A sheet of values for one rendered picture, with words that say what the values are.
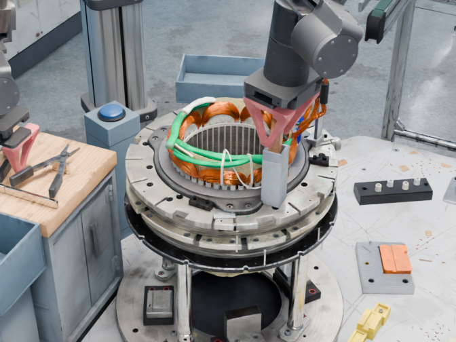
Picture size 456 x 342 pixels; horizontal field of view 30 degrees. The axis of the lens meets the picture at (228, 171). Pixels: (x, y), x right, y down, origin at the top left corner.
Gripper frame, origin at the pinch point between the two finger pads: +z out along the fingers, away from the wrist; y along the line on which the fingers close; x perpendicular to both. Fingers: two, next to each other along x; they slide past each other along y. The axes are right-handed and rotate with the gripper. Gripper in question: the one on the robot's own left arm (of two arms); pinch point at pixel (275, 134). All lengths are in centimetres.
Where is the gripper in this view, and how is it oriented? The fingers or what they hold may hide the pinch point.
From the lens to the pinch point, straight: 113.5
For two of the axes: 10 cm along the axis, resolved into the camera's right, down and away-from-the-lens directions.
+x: -8.2, -4.2, 4.0
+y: 5.7, -4.5, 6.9
